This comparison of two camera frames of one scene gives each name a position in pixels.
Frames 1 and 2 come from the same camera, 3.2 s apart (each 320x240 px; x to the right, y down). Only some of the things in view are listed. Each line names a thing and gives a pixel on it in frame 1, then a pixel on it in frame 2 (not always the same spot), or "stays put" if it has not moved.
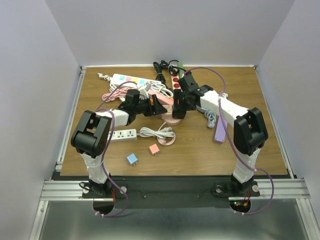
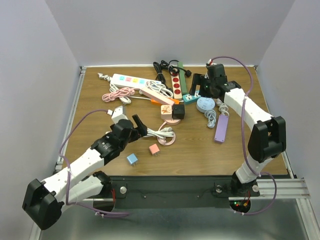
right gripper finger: (178, 101) -> (198, 79)
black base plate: (165, 192) stays put
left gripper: (157, 108) -> (142, 127)
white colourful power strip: (117, 79) stays put
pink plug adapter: (154, 149) stays put
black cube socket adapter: (179, 112) stays put
